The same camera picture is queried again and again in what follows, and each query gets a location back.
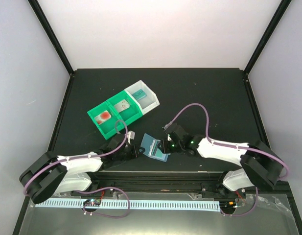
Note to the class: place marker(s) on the green bin left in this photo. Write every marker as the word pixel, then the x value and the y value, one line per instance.
pixel 107 129

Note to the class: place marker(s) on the white card red marks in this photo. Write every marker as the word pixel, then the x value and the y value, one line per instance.
pixel 122 105

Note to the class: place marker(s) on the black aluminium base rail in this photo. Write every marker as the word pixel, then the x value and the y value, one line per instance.
pixel 155 182

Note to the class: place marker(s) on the frame post black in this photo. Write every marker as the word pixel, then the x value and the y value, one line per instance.
pixel 277 16
pixel 51 34

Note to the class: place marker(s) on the right controller board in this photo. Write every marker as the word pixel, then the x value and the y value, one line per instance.
pixel 228 204

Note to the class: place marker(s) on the card with red circles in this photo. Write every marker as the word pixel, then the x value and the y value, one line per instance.
pixel 103 117

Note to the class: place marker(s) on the controller board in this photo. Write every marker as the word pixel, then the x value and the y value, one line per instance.
pixel 92 203
pixel 228 204

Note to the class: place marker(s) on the left controller board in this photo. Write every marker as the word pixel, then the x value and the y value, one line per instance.
pixel 92 203

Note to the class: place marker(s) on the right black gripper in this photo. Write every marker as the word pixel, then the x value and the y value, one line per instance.
pixel 165 149

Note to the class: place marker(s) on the left frame post black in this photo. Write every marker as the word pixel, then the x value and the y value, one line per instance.
pixel 51 34

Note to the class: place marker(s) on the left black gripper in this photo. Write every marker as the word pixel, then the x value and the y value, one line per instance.
pixel 135 153

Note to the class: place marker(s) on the white slotted cable duct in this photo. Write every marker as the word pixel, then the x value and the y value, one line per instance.
pixel 175 205

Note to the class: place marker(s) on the right frame post black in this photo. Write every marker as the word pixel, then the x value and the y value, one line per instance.
pixel 277 16

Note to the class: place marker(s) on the green bin middle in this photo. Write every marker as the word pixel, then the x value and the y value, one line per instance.
pixel 131 114

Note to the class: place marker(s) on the white translucent bin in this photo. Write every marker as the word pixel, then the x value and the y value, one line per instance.
pixel 145 98

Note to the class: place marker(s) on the green bin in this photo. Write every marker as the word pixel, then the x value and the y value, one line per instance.
pixel 107 129
pixel 131 114

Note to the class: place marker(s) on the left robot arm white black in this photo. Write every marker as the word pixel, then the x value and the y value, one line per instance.
pixel 52 174

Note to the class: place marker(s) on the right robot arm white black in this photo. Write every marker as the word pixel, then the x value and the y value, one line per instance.
pixel 258 165

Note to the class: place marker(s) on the teal card in white bin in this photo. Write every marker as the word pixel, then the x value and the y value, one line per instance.
pixel 139 94

